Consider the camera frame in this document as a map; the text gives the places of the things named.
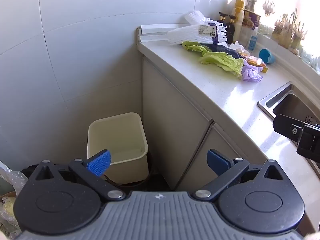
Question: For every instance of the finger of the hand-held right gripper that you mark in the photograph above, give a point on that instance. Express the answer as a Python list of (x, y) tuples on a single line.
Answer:
[(290, 129)]

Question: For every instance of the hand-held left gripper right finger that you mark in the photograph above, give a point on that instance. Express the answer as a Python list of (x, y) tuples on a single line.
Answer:
[(217, 163)]

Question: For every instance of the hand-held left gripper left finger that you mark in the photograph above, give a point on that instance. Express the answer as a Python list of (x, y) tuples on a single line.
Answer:
[(100, 163)]

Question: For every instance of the cream plastic trash bin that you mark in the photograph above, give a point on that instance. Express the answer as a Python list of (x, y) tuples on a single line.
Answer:
[(125, 140)]

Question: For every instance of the yellow curry box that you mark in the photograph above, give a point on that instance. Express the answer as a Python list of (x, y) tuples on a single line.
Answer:
[(256, 63)]

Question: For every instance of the white foam net with label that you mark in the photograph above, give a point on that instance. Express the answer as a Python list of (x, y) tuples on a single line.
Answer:
[(190, 34)]

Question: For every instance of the stainless steel sink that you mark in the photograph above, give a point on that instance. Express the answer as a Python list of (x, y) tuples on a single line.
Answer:
[(281, 100)]

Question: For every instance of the purple rubber glove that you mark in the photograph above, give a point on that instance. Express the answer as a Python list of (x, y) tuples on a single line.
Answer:
[(250, 74)]

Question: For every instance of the blue plastic cup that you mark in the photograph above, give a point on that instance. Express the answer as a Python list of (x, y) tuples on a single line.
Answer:
[(267, 56)]

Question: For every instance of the clear plastic bag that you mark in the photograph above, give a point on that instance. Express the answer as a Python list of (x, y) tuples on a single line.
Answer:
[(15, 181)]

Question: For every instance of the orange snack packet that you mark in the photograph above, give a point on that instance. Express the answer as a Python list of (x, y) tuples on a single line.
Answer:
[(243, 53)]

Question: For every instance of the green lettuce leaf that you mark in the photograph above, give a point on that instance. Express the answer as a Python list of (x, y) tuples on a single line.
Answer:
[(195, 47), (222, 61)]

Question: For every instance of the small white bottle blue label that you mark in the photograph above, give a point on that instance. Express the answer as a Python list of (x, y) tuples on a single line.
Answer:
[(253, 40)]

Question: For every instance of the sprouting garlic bunch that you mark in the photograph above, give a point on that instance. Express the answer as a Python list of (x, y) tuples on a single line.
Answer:
[(288, 31)]

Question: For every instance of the crumpled white tissue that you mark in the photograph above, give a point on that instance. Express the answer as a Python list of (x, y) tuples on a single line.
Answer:
[(236, 46)]

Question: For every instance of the dark blue plastic bag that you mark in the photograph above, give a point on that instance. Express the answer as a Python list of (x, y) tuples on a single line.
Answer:
[(221, 48)]

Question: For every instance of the dark bottle with gold pump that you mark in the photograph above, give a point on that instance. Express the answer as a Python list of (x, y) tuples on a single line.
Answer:
[(231, 30), (222, 21)]

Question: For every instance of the purple round canister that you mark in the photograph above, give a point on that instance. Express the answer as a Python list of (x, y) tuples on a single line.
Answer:
[(252, 20)]

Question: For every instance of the hanging garlic bunch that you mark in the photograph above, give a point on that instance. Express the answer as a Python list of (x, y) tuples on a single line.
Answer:
[(268, 7)]

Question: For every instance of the cream bottle with yellow cap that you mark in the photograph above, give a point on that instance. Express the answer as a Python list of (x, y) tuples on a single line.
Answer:
[(238, 15)]

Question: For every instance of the white backsplash strip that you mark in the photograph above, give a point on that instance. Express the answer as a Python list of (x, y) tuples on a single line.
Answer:
[(157, 27), (152, 38)]

